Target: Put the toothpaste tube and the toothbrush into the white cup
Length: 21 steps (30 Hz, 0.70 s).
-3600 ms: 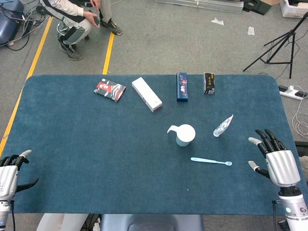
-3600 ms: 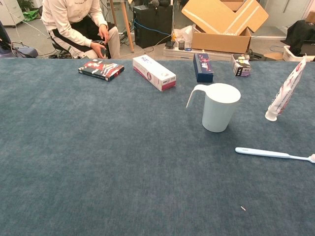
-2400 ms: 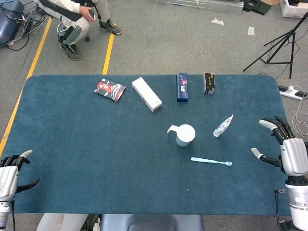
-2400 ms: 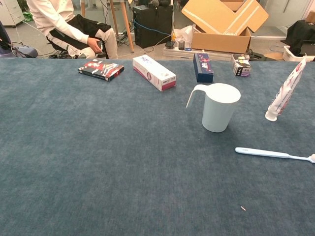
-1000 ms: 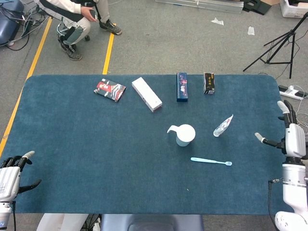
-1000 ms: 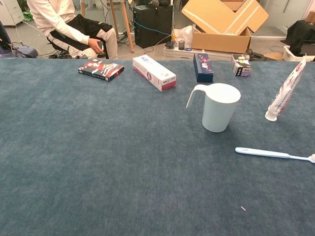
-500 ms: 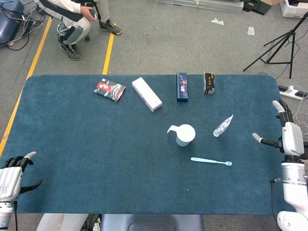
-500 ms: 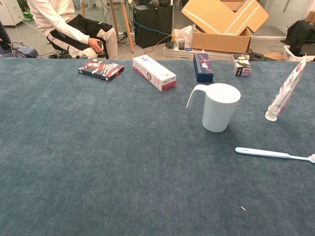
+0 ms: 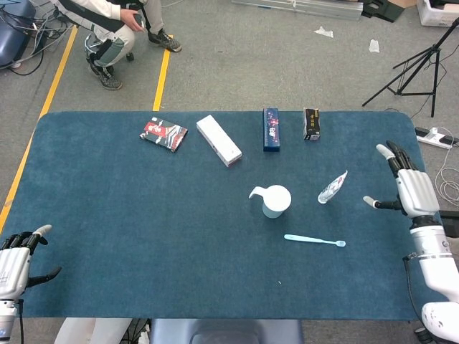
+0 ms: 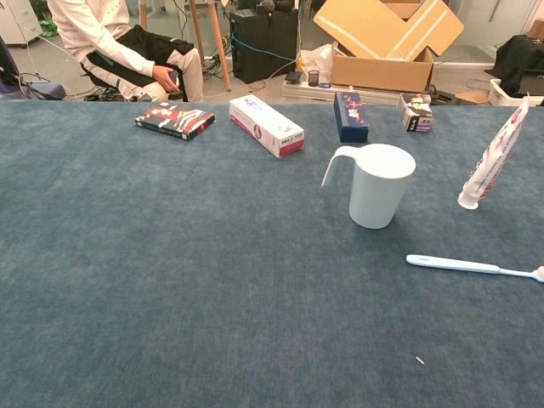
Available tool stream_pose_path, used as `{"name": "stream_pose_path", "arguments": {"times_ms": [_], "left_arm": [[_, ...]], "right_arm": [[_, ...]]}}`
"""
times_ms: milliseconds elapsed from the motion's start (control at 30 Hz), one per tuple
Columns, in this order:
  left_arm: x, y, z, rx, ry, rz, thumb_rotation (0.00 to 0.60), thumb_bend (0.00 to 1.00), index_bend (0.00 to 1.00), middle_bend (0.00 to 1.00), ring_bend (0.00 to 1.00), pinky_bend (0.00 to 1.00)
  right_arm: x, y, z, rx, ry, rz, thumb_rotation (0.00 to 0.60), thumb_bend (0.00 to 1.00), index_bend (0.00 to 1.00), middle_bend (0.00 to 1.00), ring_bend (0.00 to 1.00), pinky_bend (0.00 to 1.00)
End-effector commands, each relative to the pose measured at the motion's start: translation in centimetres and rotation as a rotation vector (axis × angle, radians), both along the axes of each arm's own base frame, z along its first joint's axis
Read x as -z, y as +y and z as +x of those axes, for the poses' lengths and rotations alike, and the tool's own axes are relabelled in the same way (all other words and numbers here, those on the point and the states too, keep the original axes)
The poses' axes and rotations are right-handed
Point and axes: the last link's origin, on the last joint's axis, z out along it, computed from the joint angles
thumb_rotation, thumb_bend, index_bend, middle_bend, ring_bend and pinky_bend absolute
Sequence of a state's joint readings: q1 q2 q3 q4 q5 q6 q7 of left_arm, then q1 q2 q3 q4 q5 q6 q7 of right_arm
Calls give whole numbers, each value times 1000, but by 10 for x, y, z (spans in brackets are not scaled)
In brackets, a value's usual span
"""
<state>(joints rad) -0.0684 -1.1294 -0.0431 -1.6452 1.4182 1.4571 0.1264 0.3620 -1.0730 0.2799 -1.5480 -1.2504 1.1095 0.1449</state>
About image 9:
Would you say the white and pink box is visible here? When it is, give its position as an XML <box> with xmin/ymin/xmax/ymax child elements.
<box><xmin>195</xmin><ymin>114</ymin><xmax>243</xmax><ymax>168</ymax></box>

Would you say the white plastic bin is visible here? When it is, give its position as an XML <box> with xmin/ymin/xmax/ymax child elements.
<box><xmin>417</xmin><ymin>0</ymin><xmax>459</xmax><ymax>27</ymax></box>

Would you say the dark blue long box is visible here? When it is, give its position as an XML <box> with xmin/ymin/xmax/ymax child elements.
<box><xmin>262</xmin><ymin>107</ymin><xmax>282</xmax><ymax>152</ymax></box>

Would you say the light blue toothbrush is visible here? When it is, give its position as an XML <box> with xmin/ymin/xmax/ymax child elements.
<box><xmin>283</xmin><ymin>234</ymin><xmax>347</xmax><ymax>248</ymax></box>

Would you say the white cup with handle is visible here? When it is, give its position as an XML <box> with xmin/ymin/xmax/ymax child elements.
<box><xmin>248</xmin><ymin>184</ymin><xmax>293</xmax><ymax>219</ymax></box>

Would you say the white floor cable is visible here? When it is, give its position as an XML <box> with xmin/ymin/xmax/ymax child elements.
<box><xmin>435</xmin><ymin>135</ymin><xmax>459</xmax><ymax>199</ymax></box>

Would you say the blue felt table cover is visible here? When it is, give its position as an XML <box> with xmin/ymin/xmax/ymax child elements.
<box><xmin>0</xmin><ymin>110</ymin><xmax>448</xmax><ymax>322</ymax></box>

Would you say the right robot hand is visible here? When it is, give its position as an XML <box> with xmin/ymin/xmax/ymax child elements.
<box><xmin>363</xmin><ymin>140</ymin><xmax>440</xmax><ymax>218</ymax></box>

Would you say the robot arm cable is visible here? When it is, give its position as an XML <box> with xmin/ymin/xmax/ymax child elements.
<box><xmin>402</xmin><ymin>252</ymin><xmax>423</xmax><ymax>322</ymax></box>

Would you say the red black flat box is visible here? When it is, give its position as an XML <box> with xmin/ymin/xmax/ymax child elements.
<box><xmin>139</xmin><ymin>116</ymin><xmax>189</xmax><ymax>153</ymax></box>

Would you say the dark blue machine base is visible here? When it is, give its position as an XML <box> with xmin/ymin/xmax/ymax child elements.
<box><xmin>0</xmin><ymin>0</ymin><xmax>37</xmax><ymax>69</ymax></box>

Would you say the black tripod stand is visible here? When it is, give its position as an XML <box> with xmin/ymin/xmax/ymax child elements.
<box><xmin>361</xmin><ymin>17</ymin><xmax>459</xmax><ymax>118</ymax></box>

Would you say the person in white top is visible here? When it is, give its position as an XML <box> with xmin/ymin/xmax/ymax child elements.
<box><xmin>49</xmin><ymin>0</ymin><xmax>183</xmax><ymax>91</ymax></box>

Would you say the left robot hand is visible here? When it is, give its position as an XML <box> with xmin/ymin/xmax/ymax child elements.
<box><xmin>0</xmin><ymin>224</ymin><xmax>62</xmax><ymax>298</ymax></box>

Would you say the white red toothpaste tube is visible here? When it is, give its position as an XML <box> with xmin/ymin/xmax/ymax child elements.
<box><xmin>317</xmin><ymin>169</ymin><xmax>349</xmax><ymax>205</ymax></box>

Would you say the black foam packing piece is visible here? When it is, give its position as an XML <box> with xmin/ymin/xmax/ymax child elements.
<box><xmin>361</xmin><ymin>0</ymin><xmax>406</xmax><ymax>23</ymax></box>

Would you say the small black white box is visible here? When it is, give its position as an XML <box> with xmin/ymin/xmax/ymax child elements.
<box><xmin>303</xmin><ymin>107</ymin><xmax>322</xmax><ymax>141</ymax></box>

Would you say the white power strip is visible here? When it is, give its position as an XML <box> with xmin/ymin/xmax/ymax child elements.
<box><xmin>415</xmin><ymin>126</ymin><xmax>455</xmax><ymax>150</ymax></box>

